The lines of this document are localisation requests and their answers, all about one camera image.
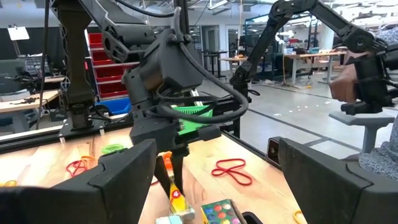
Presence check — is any blue plastic storage bin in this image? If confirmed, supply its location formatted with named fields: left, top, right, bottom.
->
left=95, top=96, right=134, bottom=116

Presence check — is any green plastic slotted basket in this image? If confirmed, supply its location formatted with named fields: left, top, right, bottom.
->
left=172, top=105, right=215, bottom=136

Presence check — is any yellow green crayon box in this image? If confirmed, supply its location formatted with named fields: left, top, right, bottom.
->
left=200, top=198, right=248, bottom=224
left=169, top=182, right=197, bottom=222

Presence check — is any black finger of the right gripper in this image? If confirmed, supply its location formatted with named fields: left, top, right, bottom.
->
left=170, top=146, right=190, bottom=197
left=154, top=155, right=172, bottom=197

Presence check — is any grey pedestal stand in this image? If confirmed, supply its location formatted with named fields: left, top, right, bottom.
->
left=328, top=110, right=396, bottom=154

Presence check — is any tall rack with red bins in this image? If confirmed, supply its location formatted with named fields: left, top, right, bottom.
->
left=86, top=32, right=141, bottom=100

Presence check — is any thick red rubber band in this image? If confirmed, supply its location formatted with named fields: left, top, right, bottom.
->
left=211, top=158, right=253, bottom=187

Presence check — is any table-level camera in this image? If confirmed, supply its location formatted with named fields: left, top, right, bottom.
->
left=266, top=136, right=280, bottom=166

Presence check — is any green coil bracelet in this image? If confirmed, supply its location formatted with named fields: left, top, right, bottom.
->
left=101, top=143, right=125, bottom=156

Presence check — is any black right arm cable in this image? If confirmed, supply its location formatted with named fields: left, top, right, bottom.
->
left=146, top=6, right=249, bottom=125

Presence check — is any person's hand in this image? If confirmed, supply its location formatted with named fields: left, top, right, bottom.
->
left=328, top=63, right=359, bottom=104

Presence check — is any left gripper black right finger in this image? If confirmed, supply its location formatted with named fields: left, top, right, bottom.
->
left=278, top=138, right=398, bottom=224

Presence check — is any white paper sign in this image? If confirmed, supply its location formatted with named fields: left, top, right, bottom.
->
left=7, top=25, right=30, bottom=41

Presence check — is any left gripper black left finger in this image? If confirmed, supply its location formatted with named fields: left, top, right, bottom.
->
left=0, top=139, right=158, bottom=224

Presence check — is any wooden background workbench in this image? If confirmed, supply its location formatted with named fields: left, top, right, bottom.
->
left=228, top=46, right=348, bottom=85

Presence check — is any wooden office desk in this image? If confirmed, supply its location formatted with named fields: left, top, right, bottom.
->
left=0, top=76, right=65, bottom=133

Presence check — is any person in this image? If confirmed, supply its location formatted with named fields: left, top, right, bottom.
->
left=357, top=24, right=398, bottom=182

